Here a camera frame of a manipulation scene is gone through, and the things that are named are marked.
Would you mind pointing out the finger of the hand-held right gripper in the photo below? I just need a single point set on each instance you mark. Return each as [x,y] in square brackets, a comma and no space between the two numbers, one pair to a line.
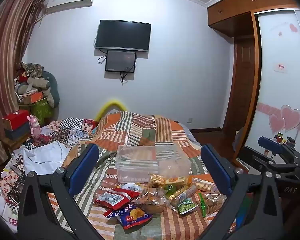
[271,145]
[257,158]

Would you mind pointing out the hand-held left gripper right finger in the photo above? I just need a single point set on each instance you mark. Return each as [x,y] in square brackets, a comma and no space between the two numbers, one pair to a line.
[215,166]

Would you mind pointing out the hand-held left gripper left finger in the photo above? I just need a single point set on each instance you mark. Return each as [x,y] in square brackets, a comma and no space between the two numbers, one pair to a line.
[86,166]

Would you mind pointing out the gold snack bar packet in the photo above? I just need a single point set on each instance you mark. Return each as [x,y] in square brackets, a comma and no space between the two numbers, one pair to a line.
[202,183]

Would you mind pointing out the green-edged clear biscuit packet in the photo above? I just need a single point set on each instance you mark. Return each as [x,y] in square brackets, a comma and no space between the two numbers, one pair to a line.
[213,201]

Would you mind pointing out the orange yellow cracker packet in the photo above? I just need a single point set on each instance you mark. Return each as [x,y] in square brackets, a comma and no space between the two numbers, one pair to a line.
[176,180]

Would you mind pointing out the red snack packet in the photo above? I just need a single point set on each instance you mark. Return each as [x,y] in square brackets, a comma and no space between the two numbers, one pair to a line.
[115,198]

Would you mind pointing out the green pea packet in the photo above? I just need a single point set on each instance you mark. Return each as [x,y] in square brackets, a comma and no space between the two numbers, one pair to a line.
[187,205]

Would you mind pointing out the clear plastic container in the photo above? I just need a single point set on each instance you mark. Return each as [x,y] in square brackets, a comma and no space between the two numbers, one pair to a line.
[135,165]

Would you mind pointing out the green jelly cup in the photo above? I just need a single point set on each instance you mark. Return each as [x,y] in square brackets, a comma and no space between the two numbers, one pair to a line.
[170,189]

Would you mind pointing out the blue chip packet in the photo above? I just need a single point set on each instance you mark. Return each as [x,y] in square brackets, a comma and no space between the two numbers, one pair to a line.
[132,216]

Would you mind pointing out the clear bread packet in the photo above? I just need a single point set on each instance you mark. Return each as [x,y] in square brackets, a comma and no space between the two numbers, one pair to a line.
[150,201]

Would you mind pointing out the checkered patchwork quilt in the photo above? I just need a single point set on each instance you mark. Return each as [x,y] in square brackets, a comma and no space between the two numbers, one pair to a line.
[67,130]

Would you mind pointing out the white cloth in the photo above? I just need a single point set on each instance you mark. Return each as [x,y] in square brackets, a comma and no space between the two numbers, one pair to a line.
[45,157]

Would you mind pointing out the long wafer packet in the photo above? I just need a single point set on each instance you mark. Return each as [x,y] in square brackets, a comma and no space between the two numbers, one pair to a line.
[182,194]

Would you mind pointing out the small white snack packet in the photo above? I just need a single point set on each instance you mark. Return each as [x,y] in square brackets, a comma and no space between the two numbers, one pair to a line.
[130,187]

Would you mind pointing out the white heart-print wardrobe door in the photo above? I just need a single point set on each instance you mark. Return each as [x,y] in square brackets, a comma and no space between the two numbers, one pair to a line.
[280,85]

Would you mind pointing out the pink doll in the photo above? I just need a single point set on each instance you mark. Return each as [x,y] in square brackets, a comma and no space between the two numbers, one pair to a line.
[35,129]

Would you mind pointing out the yellow hoop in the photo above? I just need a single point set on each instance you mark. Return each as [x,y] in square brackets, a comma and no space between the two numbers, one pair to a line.
[110,107]

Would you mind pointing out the brown wooden door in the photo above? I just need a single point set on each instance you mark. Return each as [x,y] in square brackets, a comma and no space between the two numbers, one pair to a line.
[242,85]

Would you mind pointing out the striped orange patchwork blanket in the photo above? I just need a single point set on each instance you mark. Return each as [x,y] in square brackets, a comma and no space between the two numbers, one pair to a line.
[145,130]

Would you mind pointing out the green patterned box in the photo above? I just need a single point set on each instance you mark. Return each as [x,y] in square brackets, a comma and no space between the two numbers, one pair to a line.
[41,110]

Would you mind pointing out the dark grey box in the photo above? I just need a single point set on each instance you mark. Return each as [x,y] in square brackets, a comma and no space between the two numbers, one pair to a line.
[16,133]

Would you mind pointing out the floral print cloth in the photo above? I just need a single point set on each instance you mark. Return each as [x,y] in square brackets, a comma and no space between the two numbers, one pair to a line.
[5,187]

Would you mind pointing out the red box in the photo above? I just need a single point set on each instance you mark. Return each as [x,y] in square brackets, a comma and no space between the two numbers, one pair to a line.
[15,120]

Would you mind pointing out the orange cardboard box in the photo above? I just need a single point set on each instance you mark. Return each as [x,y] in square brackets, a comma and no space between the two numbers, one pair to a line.
[33,97]

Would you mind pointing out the patterned fabric bag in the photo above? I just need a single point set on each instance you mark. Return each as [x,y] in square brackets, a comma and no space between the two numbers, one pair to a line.
[32,69]

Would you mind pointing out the striped brown curtain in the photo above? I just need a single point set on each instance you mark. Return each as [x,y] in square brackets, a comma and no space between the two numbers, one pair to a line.
[7,67]

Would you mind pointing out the wooden overhead cabinet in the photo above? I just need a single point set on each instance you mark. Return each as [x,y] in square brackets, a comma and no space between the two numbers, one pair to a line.
[240,7]

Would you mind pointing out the white air conditioner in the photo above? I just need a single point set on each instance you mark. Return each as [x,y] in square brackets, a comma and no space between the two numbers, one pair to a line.
[70,1]

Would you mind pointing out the small black wall monitor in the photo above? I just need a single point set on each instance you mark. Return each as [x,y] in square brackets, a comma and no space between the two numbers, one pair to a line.
[120,61]

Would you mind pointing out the black wall television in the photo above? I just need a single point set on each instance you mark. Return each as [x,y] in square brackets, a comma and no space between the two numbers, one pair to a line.
[123,35]

